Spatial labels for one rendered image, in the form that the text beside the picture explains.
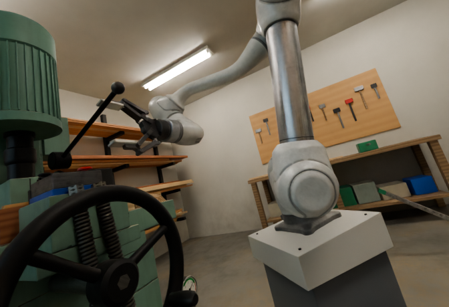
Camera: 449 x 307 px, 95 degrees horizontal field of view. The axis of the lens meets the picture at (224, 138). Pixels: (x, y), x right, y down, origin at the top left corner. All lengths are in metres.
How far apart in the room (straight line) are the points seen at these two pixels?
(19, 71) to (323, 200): 0.80
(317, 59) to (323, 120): 1.01
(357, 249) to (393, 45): 3.45
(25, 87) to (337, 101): 3.46
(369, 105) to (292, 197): 3.17
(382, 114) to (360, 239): 2.97
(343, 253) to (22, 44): 1.03
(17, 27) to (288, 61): 0.73
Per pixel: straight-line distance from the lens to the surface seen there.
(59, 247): 0.46
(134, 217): 0.64
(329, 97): 3.64
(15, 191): 0.67
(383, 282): 0.90
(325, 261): 0.70
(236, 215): 4.02
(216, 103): 4.19
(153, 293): 0.69
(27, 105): 0.70
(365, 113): 3.61
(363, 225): 0.79
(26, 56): 0.76
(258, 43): 0.90
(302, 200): 0.54
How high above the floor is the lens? 0.91
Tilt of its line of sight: 12 degrees up
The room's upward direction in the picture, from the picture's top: 14 degrees counter-clockwise
